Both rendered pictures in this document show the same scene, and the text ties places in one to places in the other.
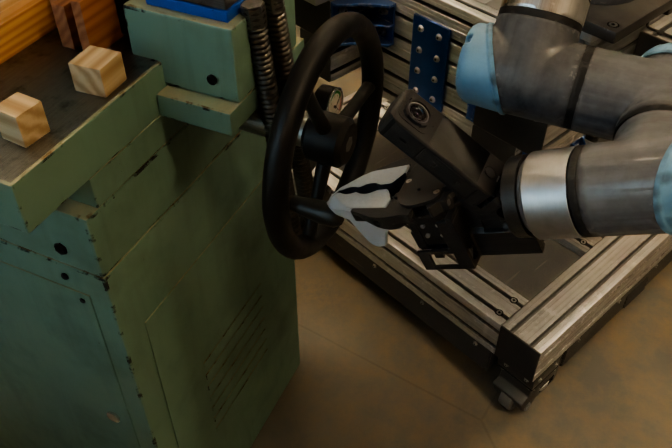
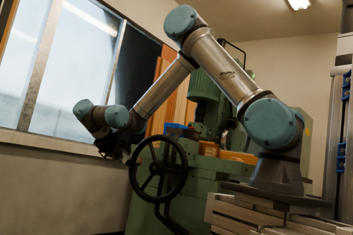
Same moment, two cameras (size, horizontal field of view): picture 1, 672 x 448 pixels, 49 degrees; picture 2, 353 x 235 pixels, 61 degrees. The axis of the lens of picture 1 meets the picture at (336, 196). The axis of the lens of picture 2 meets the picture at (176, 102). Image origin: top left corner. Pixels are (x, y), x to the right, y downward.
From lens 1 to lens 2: 1.61 m
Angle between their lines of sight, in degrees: 101
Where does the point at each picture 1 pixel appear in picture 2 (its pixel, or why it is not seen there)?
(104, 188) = (144, 162)
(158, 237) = (149, 191)
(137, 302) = (137, 200)
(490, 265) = not seen: outside the picture
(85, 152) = (144, 151)
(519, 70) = not seen: hidden behind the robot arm
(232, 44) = not seen: hidden behind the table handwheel
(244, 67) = (162, 146)
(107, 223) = (141, 171)
